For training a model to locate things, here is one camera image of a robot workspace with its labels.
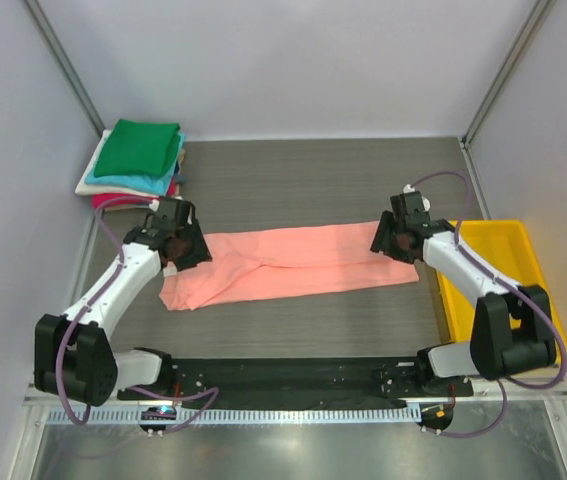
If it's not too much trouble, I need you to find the green folded t shirt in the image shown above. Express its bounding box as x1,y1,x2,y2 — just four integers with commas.
94,119,181,178

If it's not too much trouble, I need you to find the salmon pink t shirt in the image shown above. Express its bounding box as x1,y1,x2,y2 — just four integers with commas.
159,221,419,311

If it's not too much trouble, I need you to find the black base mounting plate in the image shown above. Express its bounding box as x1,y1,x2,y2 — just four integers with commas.
145,357,474,411

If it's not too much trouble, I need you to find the beige folded t shirt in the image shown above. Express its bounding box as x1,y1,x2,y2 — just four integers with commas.
165,149,186,197

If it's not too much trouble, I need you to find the slotted cable duct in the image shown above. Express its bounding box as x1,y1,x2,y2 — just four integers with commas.
47,405,422,427

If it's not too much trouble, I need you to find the left aluminium frame post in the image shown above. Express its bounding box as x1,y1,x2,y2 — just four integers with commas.
20,0,105,135

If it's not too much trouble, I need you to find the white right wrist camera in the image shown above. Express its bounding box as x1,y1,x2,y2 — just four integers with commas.
402,184,431,212

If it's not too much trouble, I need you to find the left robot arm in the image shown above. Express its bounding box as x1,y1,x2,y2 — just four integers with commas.
33,197,212,407

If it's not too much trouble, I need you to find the cyan folded t shirt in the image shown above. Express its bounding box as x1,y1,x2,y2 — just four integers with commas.
74,130,185,197

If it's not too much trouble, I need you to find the yellow plastic bin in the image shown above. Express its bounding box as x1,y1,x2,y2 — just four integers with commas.
424,220,547,375

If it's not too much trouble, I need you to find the red folded t shirt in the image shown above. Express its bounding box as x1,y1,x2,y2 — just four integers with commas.
91,175,172,209

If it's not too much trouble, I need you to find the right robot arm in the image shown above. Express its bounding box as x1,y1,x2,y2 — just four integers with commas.
371,191,567,396

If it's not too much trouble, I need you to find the right aluminium frame post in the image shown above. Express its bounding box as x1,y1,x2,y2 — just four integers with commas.
460,0,555,150

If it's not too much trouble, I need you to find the aluminium frame post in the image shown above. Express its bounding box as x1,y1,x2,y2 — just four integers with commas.
460,0,555,150
20,0,105,135

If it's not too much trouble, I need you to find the white folded t shirt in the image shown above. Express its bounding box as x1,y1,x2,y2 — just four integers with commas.
74,130,150,197

